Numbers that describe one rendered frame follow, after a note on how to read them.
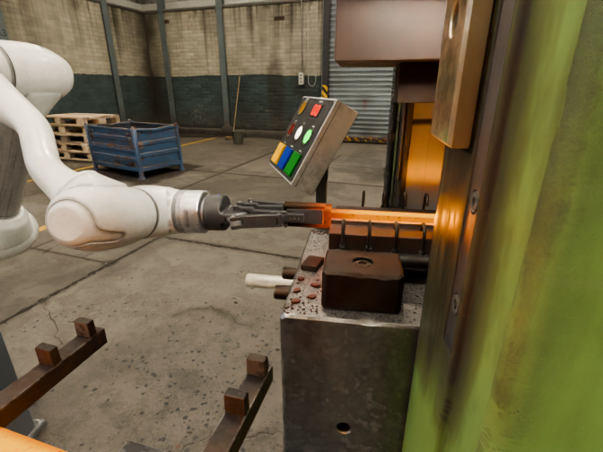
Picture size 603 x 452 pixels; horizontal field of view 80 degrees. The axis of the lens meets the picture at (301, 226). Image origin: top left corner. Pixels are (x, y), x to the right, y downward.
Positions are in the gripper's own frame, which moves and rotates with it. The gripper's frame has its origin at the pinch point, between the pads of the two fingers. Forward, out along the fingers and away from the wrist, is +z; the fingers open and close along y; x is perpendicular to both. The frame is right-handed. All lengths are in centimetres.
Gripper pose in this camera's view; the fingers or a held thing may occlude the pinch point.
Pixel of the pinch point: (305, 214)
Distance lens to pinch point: 71.6
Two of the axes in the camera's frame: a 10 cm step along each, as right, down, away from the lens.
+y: -1.6, 3.6, -9.2
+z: 9.9, 0.3, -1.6
